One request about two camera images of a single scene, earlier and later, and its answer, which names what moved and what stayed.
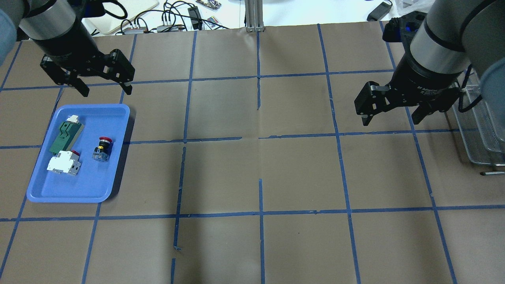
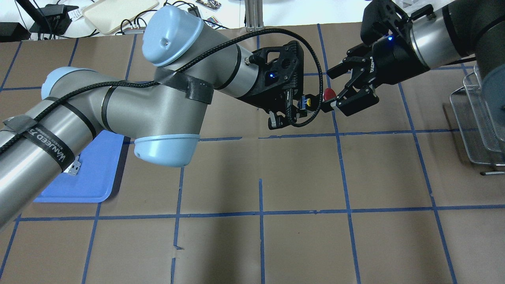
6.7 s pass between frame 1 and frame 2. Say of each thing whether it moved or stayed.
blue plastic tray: stayed
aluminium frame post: stayed
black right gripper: moved
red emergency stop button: moved
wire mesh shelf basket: stayed
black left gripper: moved
